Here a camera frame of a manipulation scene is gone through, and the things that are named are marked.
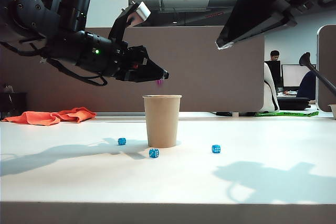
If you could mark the orange cloth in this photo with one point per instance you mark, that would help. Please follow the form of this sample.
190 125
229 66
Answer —
39 118

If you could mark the narrow brown desk partition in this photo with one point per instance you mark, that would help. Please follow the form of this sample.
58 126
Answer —
326 69

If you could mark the blue die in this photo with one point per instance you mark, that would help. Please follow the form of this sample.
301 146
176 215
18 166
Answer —
216 149
154 153
122 141

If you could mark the brown paper cup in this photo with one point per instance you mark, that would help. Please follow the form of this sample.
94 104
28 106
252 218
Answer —
162 121

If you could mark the black flat desk item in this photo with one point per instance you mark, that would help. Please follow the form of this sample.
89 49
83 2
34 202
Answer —
224 114

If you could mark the black cushion bag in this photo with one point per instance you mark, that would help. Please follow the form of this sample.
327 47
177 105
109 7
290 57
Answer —
292 103

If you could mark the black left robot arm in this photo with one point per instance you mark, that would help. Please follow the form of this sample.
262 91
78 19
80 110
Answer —
71 43

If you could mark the pens in holder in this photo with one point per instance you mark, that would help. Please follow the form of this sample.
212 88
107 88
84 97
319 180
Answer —
8 90

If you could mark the person in black shirt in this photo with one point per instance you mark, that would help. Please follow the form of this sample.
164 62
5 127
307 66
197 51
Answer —
274 58

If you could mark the purple die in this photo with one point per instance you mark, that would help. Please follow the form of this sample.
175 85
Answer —
159 83

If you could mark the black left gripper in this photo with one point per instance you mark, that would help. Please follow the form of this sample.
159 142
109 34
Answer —
131 57

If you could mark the seated person in blue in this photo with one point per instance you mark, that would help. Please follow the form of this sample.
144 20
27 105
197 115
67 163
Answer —
307 86

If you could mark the wide brown desk partition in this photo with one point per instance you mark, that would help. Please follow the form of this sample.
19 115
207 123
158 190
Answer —
197 82

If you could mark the green tape strip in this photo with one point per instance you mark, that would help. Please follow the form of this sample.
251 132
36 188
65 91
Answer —
288 114

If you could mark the beige paper bowl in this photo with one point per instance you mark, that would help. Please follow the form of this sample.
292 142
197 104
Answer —
333 111

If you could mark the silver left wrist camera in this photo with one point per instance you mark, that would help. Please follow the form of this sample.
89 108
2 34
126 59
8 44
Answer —
140 12

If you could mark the white computer monitor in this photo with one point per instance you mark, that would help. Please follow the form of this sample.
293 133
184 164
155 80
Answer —
294 74

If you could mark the black mesh pen holder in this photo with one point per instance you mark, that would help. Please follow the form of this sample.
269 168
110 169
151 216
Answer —
14 106

